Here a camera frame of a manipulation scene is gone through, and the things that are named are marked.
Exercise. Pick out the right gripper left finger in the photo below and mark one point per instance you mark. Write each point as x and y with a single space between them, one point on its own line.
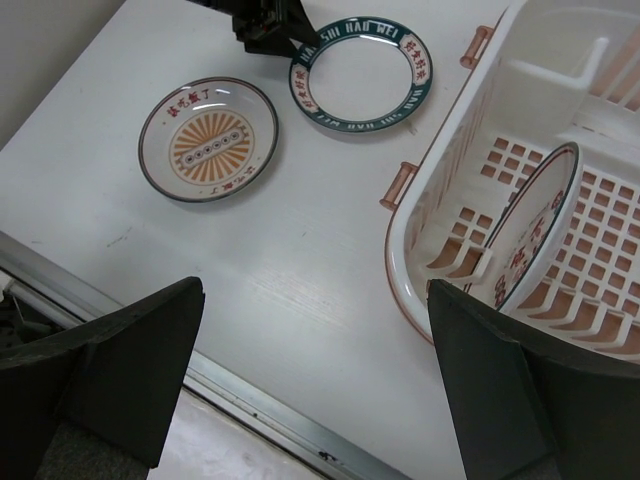
95 401

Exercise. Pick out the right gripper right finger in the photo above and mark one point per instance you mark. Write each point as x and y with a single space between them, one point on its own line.
527 405

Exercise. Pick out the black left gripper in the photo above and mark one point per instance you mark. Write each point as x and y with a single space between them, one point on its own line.
266 27

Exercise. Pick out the green rimmed white plate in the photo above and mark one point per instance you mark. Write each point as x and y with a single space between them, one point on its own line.
367 74

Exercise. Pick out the plate with orange sunburst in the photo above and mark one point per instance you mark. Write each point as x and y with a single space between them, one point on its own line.
208 139

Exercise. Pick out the plate with red characters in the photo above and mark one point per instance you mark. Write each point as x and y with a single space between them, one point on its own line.
529 231

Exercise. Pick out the white and pink dish rack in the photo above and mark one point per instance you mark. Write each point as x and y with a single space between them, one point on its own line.
548 73

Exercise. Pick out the aluminium rail front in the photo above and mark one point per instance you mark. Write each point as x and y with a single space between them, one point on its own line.
69 302

